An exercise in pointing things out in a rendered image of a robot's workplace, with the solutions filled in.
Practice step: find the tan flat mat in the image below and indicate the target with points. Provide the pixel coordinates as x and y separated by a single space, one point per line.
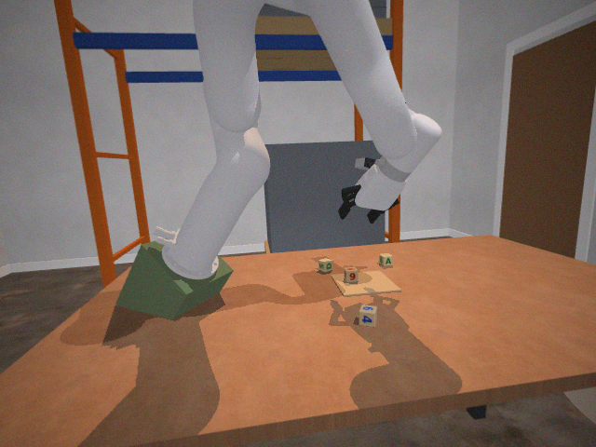
371 282

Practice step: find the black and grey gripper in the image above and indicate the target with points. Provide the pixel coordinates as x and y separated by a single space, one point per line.
373 191

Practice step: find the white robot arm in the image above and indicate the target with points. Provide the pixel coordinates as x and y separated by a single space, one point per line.
225 35

